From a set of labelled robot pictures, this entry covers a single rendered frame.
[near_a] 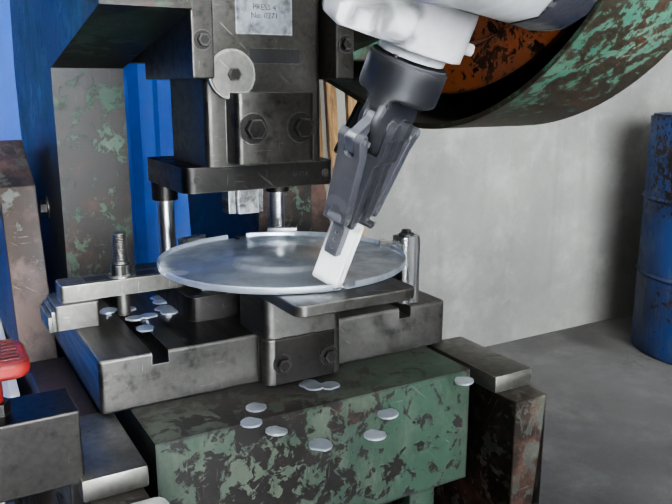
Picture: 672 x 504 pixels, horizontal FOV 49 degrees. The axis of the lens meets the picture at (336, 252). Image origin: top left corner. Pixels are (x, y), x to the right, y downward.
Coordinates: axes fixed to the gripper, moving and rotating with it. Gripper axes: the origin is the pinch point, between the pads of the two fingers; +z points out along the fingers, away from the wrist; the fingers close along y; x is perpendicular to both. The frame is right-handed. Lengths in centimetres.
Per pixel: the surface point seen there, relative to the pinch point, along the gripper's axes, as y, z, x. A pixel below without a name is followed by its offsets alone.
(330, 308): -4.0, 3.8, -3.1
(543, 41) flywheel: 32.9, -23.8, -1.8
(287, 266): 3.1, 6.1, 6.4
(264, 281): -1.6, 6.6, 6.0
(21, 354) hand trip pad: -24.8, 11.8, 13.3
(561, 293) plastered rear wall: 232, 73, 2
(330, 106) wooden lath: 120, 18, 70
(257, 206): 13.7, 6.6, 18.8
